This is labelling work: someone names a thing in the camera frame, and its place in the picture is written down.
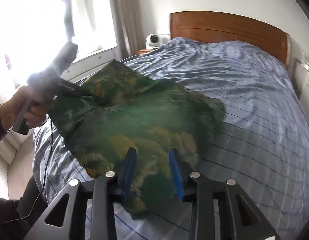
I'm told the wooden headboard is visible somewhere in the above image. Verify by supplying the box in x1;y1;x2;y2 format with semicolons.
170;11;291;68

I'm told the green patterned silk garment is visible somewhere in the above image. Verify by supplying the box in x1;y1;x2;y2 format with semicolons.
49;61;225;219

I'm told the white camera on nightstand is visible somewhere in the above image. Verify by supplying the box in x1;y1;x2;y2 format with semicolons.
145;34;170;49

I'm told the blue checked bed sheet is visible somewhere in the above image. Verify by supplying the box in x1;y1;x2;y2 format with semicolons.
32;37;309;239

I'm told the grey curtain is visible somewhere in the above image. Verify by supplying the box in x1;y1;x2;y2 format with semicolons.
110;0;144;59

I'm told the person's left hand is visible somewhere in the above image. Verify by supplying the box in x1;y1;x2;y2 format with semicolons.
0;86;55;132

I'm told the wooden nightstand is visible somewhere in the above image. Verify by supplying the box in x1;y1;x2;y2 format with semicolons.
137;48;154;55

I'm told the black cable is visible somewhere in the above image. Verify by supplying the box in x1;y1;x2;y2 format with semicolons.
1;114;55;224

